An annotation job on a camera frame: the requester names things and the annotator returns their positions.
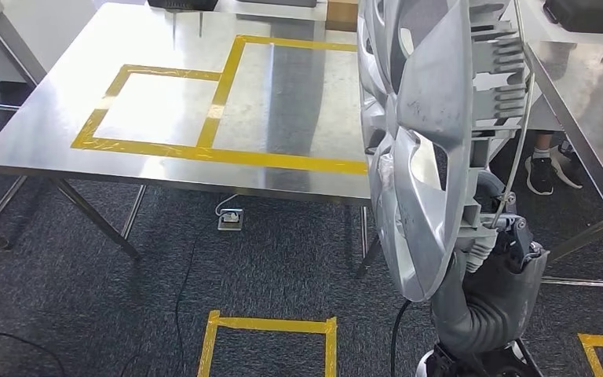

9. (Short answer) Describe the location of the steel floor socket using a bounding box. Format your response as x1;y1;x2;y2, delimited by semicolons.
216;207;245;232

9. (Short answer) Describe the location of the grey equipment box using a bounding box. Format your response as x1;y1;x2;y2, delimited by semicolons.
239;0;328;9

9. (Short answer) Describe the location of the black floor cable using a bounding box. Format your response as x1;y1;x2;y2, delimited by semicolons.
0;328;68;377
174;229;206;377

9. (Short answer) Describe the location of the white desk panel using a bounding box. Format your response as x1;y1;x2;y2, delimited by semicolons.
0;0;100;84

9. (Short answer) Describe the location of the steel workbench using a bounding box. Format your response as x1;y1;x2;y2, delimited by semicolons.
0;1;401;280
524;40;603;290

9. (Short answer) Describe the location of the brown cardboard box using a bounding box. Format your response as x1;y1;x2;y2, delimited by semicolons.
325;0;360;33

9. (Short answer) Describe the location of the yellow table tape outline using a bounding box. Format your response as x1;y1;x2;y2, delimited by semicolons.
70;34;369;177

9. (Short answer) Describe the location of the silver wheel hubcap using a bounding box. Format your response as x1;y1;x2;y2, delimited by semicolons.
356;0;538;304

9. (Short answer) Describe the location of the white power cable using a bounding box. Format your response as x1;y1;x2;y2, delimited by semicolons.
214;193;241;217

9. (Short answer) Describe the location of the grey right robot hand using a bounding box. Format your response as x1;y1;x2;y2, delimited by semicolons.
430;170;550;349

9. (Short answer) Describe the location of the black bag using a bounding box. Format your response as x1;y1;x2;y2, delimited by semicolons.
542;0;603;34

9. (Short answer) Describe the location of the black equipment case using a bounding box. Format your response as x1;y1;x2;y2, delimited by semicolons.
147;0;221;13

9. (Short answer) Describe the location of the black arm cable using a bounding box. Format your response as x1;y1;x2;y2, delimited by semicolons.
389;298;413;377

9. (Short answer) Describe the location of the person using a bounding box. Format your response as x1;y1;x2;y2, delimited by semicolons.
524;130;584;197

